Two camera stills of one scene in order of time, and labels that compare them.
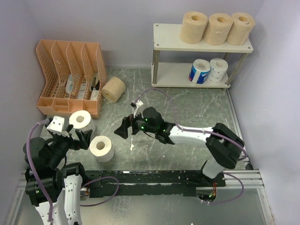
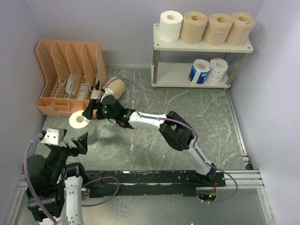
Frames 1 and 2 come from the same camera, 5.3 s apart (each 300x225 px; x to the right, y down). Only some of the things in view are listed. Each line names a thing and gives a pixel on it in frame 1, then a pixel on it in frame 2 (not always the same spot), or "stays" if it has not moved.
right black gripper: (123, 131) to (93, 104)
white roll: (82, 120) stays
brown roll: (193, 26) stays
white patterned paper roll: (218, 68) stays
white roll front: (101, 146) to (170, 26)
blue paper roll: (199, 71) stays
